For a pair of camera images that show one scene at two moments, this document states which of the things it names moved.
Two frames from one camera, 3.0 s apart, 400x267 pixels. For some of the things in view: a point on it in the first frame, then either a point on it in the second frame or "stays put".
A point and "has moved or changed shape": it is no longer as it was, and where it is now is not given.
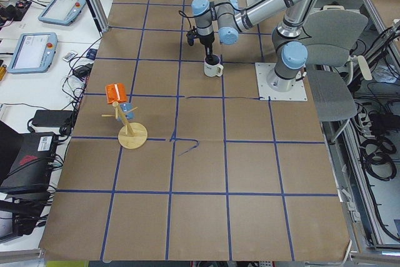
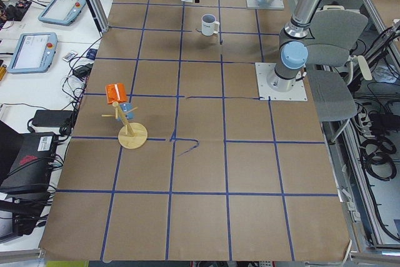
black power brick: [52, 117] stays put
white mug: [212, 65] has moved or changed shape
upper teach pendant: [63, 9] stays put
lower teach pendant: [34, 53] stays put
